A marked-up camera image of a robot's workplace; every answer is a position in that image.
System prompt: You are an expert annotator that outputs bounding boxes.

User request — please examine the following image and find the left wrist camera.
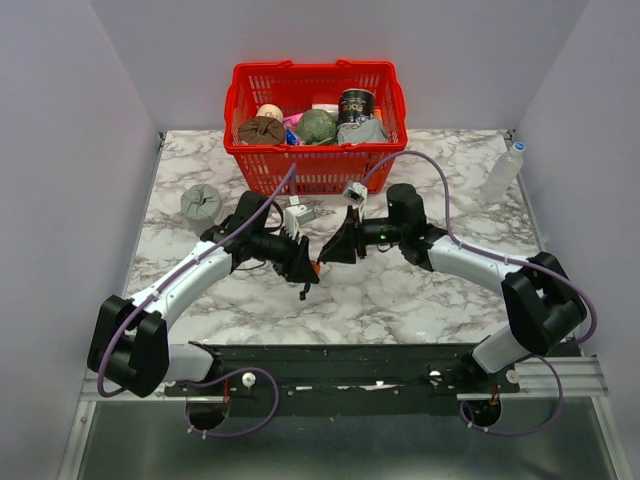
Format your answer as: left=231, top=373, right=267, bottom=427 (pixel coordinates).
left=283, top=195, right=316, bottom=238

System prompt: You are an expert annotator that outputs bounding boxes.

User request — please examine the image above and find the grey wrapped roll in basket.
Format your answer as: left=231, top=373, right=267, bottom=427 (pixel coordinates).
left=337, top=118, right=389, bottom=145

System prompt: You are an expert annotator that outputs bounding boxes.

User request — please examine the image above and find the clear plastic bottle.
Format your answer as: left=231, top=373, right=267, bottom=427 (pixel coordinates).
left=481, top=142, right=526, bottom=204

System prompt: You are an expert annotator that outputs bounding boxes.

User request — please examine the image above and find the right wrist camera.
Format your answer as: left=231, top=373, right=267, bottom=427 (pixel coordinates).
left=343, top=181, right=368, bottom=205

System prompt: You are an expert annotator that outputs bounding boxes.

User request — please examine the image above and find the green round ball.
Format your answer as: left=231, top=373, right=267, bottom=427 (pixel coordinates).
left=296, top=109, right=337, bottom=145

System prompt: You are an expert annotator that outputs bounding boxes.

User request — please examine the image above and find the black head key bunch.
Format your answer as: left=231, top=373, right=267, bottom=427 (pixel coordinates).
left=299, top=283, right=311, bottom=301

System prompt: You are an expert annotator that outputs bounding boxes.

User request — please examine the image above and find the purple cable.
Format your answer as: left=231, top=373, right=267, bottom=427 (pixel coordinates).
left=362, top=150, right=599, bottom=435
left=97, top=162, right=301, bottom=440

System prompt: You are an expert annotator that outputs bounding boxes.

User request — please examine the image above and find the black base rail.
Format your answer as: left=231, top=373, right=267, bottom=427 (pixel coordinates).
left=165, top=344, right=519, bottom=417

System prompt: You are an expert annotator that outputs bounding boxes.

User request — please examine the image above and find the pink packet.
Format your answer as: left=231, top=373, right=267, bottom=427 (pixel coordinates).
left=283, top=112, right=304, bottom=146

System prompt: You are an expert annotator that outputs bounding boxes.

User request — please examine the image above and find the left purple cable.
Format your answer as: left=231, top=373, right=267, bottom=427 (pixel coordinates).
left=97, top=162, right=301, bottom=440

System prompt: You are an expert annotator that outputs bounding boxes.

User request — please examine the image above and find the beige egg shaped object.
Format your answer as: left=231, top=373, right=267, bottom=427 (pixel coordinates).
left=256, top=103, right=284, bottom=122

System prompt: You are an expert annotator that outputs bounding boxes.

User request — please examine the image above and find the grey wrapped roll on table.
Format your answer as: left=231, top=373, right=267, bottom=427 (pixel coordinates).
left=180, top=184, right=223, bottom=237

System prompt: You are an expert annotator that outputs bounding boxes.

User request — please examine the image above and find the black can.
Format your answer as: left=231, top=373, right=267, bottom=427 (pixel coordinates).
left=337, top=88, right=375, bottom=126

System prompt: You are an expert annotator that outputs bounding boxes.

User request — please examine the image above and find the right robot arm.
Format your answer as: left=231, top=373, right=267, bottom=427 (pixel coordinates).
left=318, top=183, right=587, bottom=392

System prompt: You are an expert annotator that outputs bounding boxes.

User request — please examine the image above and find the brown wrapped roll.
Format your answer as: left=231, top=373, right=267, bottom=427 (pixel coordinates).
left=238, top=116, right=285, bottom=146

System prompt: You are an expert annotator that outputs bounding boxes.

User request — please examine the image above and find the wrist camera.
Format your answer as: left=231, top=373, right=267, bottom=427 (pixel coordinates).
left=283, top=195, right=316, bottom=238
left=343, top=181, right=368, bottom=205

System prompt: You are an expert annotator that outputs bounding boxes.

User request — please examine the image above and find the red plastic basket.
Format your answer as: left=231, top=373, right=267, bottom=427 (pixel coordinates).
left=223, top=59, right=408, bottom=195

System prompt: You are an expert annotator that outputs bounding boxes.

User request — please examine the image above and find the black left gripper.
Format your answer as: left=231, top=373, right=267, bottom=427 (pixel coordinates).
left=252, top=224, right=321, bottom=285

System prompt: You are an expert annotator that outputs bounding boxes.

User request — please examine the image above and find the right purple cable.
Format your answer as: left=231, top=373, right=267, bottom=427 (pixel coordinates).
left=362, top=150, right=599, bottom=435

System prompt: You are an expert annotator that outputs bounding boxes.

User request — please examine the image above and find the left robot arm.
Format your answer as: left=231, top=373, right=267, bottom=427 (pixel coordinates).
left=87, top=191, right=319, bottom=397

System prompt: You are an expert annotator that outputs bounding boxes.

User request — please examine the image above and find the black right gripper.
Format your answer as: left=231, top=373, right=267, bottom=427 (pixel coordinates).
left=321, top=205, right=406, bottom=264

